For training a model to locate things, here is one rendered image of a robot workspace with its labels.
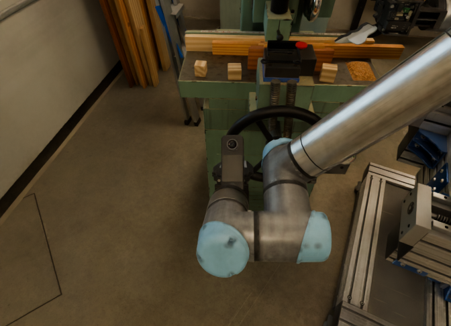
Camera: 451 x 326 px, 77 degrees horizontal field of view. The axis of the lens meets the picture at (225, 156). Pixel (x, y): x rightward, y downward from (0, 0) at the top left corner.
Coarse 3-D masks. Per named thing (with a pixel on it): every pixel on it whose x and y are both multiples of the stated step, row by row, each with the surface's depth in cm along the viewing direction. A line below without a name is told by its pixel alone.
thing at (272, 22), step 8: (264, 8) 90; (288, 8) 85; (264, 16) 89; (272, 16) 81; (280, 16) 81; (288, 16) 81; (264, 24) 88; (272, 24) 81; (280, 24) 81; (288, 24) 81; (264, 32) 87; (272, 32) 83; (288, 32) 82; (288, 40) 84
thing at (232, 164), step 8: (224, 136) 57; (232, 136) 57; (240, 136) 57; (224, 144) 57; (232, 144) 56; (240, 144) 57; (224, 152) 57; (232, 152) 57; (240, 152) 56; (224, 160) 56; (232, 160) 56; (240, 160) 56; (224, 168) 56; (232, 168) 56; (240, 168) 56; (224, 176) 56; (232, 176) 56; (240, 176) 56; (224, 184) 56; (232, 184) 55; (240, 184) 55
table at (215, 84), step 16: (192, 64) 89; (208, 64) 89; (224, 64) 89; (192, 80) 83; (208, 80) 83; (224, 80) 83; (240, 80) 83; (336, 80) 83; (352, 80) 83; (192, 96) 87; (208, 96) 87; (224, 96) 86; (240, 96) 86; (320, 96) 84; (336, 96) 84; (352, 96) 84
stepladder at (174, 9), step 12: (156, 0) 146; (168, 0) 149; (168, 12) 150; (180, 12) 157; (168, 24) 153; (180, 24) 168; (168, 36) 159; (180, 36) 178; (168, 48) 165; (180, 48) 166; (180, 60) 168; (180, 72) 174; (192, 108) 192
